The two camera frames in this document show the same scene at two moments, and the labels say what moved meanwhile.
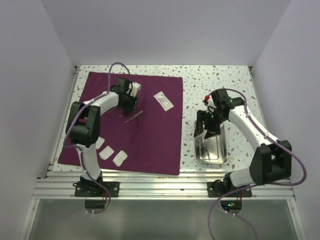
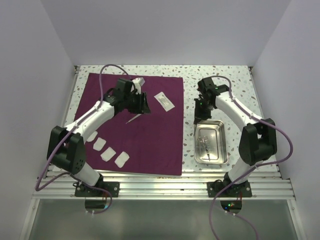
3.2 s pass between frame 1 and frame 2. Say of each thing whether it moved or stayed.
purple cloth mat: stayed
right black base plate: stayed
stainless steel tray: stayed
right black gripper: moved
